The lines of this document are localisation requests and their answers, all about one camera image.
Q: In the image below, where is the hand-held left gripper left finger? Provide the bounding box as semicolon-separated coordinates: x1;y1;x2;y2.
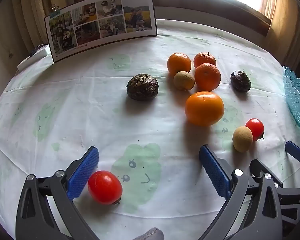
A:
15;146;100;240

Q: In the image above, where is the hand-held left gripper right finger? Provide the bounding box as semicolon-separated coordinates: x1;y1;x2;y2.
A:
199;144;283;240

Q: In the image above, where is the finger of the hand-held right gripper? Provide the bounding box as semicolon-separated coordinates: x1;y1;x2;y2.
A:
284;141;300;166
249;158;283;188

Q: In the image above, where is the large red tomato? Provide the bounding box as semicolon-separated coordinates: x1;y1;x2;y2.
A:
87;170;123;205

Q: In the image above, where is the small red tomato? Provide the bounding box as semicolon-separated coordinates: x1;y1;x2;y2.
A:
245;118;265;141

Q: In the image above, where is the blue plastic basket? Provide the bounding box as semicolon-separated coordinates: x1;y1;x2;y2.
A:
283;66;300;133

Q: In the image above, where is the small dark passion fruit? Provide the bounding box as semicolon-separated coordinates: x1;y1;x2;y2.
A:
230;70;251;93

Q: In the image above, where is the round orange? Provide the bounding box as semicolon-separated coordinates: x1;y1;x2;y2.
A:
167;52;192;77
194;63;221;92

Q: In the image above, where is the orange with stem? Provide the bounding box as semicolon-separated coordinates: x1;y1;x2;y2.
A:
193;52;217;68

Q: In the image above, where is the large orange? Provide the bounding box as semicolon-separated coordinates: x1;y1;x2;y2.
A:
185;91;225;127

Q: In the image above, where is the white green printed tablecloth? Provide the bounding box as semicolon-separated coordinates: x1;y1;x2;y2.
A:
0;19;300;240

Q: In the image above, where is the large dark passion fruit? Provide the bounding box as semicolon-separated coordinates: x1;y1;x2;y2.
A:
126;73;159;101

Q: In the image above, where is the white power strip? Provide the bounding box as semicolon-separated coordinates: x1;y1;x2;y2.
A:
17;44;50;71

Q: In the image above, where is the beige curtain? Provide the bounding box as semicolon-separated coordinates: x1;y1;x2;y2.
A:
257;0;300;67
0;0;75;58

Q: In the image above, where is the photo collage board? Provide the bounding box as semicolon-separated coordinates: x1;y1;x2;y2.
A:
44;0;158;63

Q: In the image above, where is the teal binder clip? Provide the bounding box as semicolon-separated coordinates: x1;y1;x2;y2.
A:
49;4;61;18

